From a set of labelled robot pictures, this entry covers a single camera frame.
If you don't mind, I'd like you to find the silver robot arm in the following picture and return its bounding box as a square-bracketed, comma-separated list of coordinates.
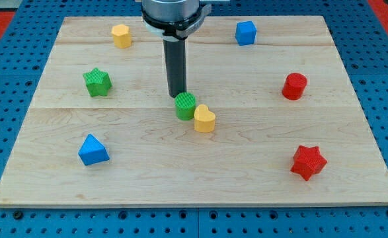
[141, 0, 212, 42]

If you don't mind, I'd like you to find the green star block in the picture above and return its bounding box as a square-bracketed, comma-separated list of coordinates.
[83, 67, 112, 97]

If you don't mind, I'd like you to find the red star block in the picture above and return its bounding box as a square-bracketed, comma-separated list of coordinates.
[290, 145, 328, 181]

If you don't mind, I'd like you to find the yellow heart block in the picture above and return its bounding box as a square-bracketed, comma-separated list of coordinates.
[194, 104, 216, 133]

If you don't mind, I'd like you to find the green cylinder block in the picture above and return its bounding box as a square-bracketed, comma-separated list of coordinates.
[175, 92, 196, 120]

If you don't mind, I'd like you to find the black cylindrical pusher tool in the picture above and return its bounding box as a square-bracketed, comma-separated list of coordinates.
[163, 40, 186, 98]

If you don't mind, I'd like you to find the light wooden board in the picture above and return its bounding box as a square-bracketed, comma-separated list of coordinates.
[0, 16, 388, 208]

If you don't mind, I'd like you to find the blue cube block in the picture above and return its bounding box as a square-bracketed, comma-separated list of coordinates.
[235, 21, 257, 46]

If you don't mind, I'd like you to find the blue triangle block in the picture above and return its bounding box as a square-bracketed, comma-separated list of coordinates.
[78, 134, 110, 166]

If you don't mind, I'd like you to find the yellow hexagon block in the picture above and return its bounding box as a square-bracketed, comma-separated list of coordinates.
[111, 24, 132, 48]

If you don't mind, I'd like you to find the red cylinder block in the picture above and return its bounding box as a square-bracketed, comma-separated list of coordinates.
[282, 73, 308, 100]

